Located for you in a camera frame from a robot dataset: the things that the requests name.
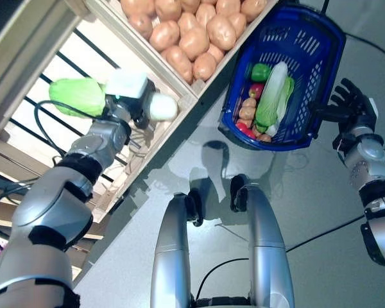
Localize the silver right robot leg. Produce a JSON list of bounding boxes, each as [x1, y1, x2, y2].
[[229, 175, 296, 308]]

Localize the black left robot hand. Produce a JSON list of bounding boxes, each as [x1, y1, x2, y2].
[[103, 80, 158, 129]]

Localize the dark robot pelvis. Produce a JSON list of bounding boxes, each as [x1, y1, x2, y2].
[[189, 296, 254, 308]]

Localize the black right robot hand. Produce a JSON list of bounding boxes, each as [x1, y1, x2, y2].
[[313, 78, 380, 129]]

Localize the red tomato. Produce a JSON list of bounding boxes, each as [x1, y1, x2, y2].
[[235, 121, 257, 139]]

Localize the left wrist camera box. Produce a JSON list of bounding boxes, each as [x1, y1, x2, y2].
[[106, 71, 149, 100]]

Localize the wooden slat crate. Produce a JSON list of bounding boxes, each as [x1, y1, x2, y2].
[[0, 0, 200, 225], [89, 0, 280, 97]]

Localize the silver left robot leg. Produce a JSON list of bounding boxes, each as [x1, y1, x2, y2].
[[150, 189, 203, 308]]

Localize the green bell pepper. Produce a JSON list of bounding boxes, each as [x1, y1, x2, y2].
[[250, 63, 272, 81]]

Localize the red apple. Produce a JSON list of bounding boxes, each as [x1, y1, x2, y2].
[[248, 83, 266, 99]]

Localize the blue plastic shopping basket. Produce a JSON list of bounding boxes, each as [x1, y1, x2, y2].
[[218, 3, 347, 151]]

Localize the silver robot leg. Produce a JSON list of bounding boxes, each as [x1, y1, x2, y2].
[[150, 189, 203, 308], [229, 175, 296, 308]]

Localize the long black floor cable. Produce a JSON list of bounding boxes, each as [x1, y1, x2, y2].
[[285, 31, 385, 253]]

